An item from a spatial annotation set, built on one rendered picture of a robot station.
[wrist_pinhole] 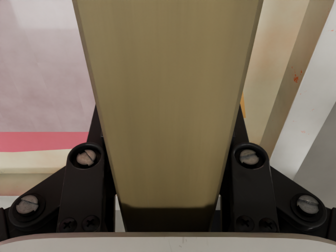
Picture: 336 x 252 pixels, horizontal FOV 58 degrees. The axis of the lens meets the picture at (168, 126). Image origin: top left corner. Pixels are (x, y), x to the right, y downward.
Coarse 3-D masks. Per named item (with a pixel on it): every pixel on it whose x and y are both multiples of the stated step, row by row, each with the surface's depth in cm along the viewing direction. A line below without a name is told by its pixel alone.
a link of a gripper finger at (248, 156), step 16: (240, 144) 10; (256, 144) 10; (240, 160) 10; (256, 160) 10; (240, 176) 9; (256, 176) 9; (240, 192) 9; (256, 192) 9; (272, 192) 9; (224, 208) 11; (240, 208) 8; (256, 208) 8; (272, 208) 8; (224, 224) 10; (240, 224) 8; (256, 224) 8; (272, 224) 8
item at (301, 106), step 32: (320, 0) 22; (320, 32) 22; (288, 64) 28; (320, 64) 24; (288, 96) 28; (320, 96) 26; (288, 128) 29; (320, 128) 29; (288, 160) 33; (0, 192) 39
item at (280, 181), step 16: (240, 112) 12; (240, 128) 11; (224, 176) 10; (272, 176) 10; (224, 192) 11; (288, 192) 9; (304, 192) 9; (288, 208) 9; (304, 208) 9; (320, 208) 9; (304, 224) 9; (320, 224) 9
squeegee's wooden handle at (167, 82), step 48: (96, 0) 4; (144, 0) 4; (192, 0) 4; (240, 0) 4; (96, 48) 5; (144, 48) 5; (192, 48) 5; (240, 48) 5; (96, 96) 6; (144, 96) 5; (192, 96) 5; (240, 96) 6; (144, 144) 6; (192, 144) 6; (144, 192) 8; (192, 192) 8
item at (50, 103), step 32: (0, 0) 24; (32, 0) 24; (64, 0) 24; (0, 32) 26; (32, 32) 26; (64, 32) 26; (0, 64) 28; (32, 64) 28; (64, 64) 28; (0, 96) 31; (32, 96) 31; (64, 96) 31; (0, 128) 34; (32, 128) 34; (64, 128) 34
